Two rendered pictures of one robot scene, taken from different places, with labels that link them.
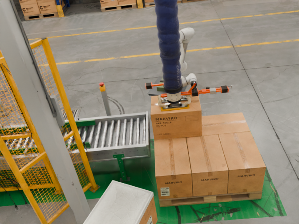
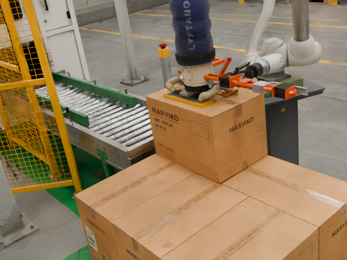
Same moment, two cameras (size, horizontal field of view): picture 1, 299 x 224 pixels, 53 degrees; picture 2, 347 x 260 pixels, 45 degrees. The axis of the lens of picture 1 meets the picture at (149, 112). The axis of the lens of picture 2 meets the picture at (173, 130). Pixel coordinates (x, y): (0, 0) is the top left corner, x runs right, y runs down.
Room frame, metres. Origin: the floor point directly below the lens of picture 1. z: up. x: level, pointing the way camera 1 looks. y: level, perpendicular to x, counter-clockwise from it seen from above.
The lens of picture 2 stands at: (1.35, -1.94, 1.79)
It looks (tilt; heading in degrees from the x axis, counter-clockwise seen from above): 24 degrees down; 49
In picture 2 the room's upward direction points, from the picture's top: 9 degrees counter-clockwise
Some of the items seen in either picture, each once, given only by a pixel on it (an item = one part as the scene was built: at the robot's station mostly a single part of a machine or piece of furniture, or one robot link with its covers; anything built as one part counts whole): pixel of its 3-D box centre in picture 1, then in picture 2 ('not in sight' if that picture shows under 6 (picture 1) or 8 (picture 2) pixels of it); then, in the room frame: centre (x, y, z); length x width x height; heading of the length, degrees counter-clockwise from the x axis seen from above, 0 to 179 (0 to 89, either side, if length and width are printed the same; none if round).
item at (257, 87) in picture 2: (212, 90); (262, 87); (2.98, -0.78, 1.07); 0.07 x 0.07 x 0.04; 85
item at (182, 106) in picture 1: (175, 106); (187, 96); (2.93, -0.31, 0.97); 0.34 x 0.10 x 0.05; 85
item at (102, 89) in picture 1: (109, 114); (172, 104); (3.60, 0.59, 0.50); 0.07 x 0.07 x 1.00; 86
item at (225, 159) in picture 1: (203, 153); (211, 221); (2.71, -0.60, 0.34); 1.20 x 1.00 x 0.40; 86
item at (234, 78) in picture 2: (194, 92); (229, 80); (3.00, -0.57, 1.07); 0.10 x 0.08 x 0.06; 175
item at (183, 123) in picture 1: (176, 115); (205, 125); (3.03, -0.33, 0.75); 0.60 x 0.40 x 0.40; 84
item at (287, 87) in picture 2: (224, 89); (283, 91); (2.97, -0.92, 1.07); 0.08 x 0.07 x 0.05; 85
